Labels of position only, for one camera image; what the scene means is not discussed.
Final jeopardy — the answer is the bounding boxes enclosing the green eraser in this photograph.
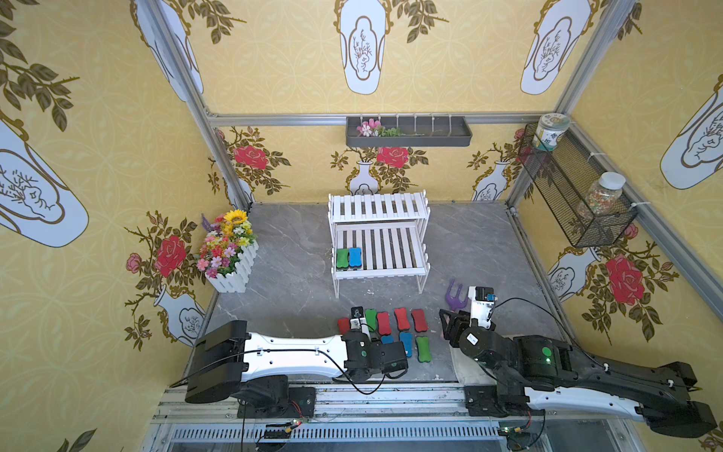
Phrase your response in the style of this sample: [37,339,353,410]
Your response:
[365,309,378,333]
[416,336,432,363]
[335,249,349,269]

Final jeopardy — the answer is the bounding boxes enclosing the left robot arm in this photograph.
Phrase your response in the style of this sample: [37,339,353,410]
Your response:
[185,320,409,411]

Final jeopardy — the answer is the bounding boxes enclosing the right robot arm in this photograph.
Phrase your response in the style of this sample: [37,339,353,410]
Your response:
[440,310,717,438]

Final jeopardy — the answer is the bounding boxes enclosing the white slatted wooden shelf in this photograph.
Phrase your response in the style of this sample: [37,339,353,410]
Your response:
[328,190,430,293]

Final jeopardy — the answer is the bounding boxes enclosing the white gardening glove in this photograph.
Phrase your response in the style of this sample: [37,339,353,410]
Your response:
[454,361,497,386]

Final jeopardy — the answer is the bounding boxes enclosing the artificial flowers in white planter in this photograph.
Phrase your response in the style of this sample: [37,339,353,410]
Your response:
[197,210,259,293]

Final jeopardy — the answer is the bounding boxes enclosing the jar of colourful beads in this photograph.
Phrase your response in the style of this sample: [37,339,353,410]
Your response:
[583,171,626,216]

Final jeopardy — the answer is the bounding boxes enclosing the pink flower in tray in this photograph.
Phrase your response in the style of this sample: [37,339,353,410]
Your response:
[357,119,402,137]

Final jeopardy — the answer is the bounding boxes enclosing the jar with green label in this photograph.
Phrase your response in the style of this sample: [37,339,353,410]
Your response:
[532,113,570,151]

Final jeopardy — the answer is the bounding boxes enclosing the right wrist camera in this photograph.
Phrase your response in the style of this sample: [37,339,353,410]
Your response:
[468,286,497,330]

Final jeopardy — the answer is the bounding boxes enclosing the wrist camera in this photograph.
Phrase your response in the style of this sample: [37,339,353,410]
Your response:
[349,306,369,334]
[468,286,497,330]

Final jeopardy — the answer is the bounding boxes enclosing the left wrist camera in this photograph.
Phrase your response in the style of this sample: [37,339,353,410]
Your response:
[349,306,369,334]

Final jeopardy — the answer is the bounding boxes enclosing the purple garden fork pink handle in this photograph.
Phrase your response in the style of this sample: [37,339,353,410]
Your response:
[445,279,469,312]

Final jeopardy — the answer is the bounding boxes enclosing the black wire wall basket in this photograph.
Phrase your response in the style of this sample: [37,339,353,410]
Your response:
[519,124,638,248]

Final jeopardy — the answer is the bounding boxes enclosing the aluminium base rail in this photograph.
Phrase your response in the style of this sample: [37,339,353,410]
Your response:
[140,382,645,451]

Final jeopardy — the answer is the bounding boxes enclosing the grey wall tray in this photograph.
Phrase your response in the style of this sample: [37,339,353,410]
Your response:
[346,114,473,148]

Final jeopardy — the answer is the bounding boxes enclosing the aluminium frame post right rear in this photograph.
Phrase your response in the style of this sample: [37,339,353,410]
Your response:
[503,0,636,207]

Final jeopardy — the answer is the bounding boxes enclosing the aluminium frame post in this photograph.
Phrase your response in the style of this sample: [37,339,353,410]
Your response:
[130,1,252,210]
[503,0,636,207]

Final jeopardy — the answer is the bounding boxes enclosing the aluminium frame post left rear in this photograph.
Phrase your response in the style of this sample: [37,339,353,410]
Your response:
[130,1,252,210]

